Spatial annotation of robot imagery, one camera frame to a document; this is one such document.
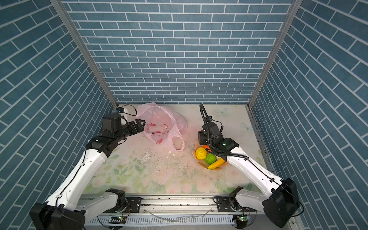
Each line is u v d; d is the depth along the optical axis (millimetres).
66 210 381
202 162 860
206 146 897
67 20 741
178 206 741
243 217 716
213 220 705
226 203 737
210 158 829
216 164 824
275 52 883
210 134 578
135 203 739
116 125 586
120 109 647
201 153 839
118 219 722
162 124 1058
